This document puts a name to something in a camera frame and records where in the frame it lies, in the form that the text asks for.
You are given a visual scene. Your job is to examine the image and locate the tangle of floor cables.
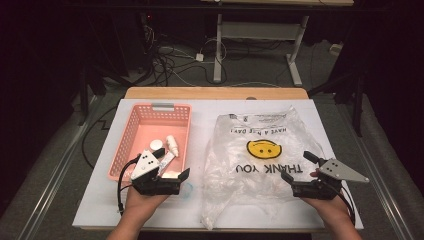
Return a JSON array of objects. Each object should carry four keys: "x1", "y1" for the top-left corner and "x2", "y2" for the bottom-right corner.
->
[{"x1": 143, "y1": 24, "x2": 228, "y2": 88}]

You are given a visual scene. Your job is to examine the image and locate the white metal desk frame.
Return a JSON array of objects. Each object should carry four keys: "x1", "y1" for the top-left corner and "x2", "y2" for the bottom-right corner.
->
[{"x1": 213, "y1": 13, "x2": 310, "y2": 88}]

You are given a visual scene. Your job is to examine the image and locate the right hand-held gripper black cable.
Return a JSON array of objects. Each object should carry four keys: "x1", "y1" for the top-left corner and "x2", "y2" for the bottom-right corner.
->
[{"x1": 333, "y1": 184, "x2": 356, "y2": 227}]

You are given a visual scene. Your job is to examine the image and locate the pink plastic basket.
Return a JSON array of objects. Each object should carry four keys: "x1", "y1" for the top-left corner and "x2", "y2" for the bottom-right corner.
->
[{"x1": 107, "y1": 102, "x2": 193, "y2": 183}]

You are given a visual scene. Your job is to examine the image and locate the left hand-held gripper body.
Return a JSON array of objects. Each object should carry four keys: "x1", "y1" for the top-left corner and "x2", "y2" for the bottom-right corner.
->
[{"x1": 130, "y1": 149, "x2": 183, "y2": 196}]

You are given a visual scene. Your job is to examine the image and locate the person's right hand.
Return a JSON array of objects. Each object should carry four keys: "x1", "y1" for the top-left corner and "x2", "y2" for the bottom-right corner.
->
[{"x1": 300, "y1": 169, "x2": 354, "y2": 228}]

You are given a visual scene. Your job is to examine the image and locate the clear plastic bag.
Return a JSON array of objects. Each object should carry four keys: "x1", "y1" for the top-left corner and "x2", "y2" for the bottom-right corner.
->
[{"x1": 200, "y1": 106, "x2": 326, "y2": 231}]

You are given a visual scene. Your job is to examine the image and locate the left hand-held gripper black cable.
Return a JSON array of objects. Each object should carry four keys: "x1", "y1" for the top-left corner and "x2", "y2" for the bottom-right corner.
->
[{"x1": 117, "y1": 155, "x2": 142, "y2": 215}]

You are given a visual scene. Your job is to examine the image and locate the person's left hand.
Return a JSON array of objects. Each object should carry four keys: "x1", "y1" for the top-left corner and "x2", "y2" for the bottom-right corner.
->
[{"x1": 124, "y1": 186, "x2": 169, "y2": 219}]

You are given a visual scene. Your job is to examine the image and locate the black metal stand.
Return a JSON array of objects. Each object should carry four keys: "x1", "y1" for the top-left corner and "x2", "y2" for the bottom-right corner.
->
[
  {"x1": 77, "y1": 63, "x2": 108, "y2": 127},
  {"x1": 308, "y1": 71, "x2": 365, "y2": 138}
]

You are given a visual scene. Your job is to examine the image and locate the hand-held gripper black cable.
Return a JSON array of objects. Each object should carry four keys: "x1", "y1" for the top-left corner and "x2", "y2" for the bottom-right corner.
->
[
  {"x1": 333, "y1": 184, "x2": 356, "y2": 227},
  {"x1": 117, "y1": 155, "x2": 142, "y2": 215}
]

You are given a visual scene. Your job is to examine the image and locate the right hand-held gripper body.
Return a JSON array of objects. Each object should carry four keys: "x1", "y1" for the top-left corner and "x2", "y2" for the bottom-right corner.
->
[{"x1": 291, "y1": 158, "x2": 370, "y2": 201}]

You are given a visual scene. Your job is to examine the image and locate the white board table mat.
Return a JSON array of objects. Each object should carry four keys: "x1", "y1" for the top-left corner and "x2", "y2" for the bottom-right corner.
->
[{"x1": 72, "y1": 98, "x2": 364, "y2": 231}]

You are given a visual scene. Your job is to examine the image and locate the black floor cable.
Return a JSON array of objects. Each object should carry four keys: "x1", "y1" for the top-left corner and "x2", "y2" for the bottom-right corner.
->
[{"x1": 81, "y1": 105, "x2": 118, "y2": 170}]

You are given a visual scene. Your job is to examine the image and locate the small white dropper bottle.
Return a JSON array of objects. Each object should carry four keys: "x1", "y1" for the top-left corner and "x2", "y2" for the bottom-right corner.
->
[{"x1": 165, "y1": 134, "x2": 180, "y2": 158}]

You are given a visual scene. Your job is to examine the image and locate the metal floor rail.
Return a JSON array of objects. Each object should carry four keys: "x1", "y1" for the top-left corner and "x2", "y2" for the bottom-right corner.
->
[
  {"x1": 18, "y1": 96, "x2": 103, "y2": 240},
  {"x1": 336, "y1": 99, "x2": 416, "y2": 240}
]

